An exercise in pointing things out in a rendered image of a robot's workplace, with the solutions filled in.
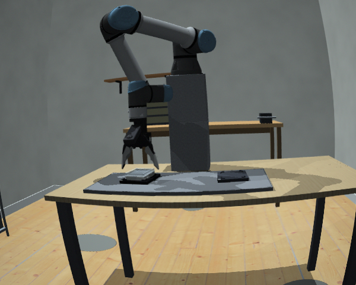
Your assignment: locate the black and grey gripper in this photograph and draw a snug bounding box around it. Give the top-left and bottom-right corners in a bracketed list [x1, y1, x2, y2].
[122, 118, 159, 170]

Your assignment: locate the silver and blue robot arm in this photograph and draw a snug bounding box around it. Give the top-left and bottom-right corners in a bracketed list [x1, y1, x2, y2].
[100, 5, 216, 119]

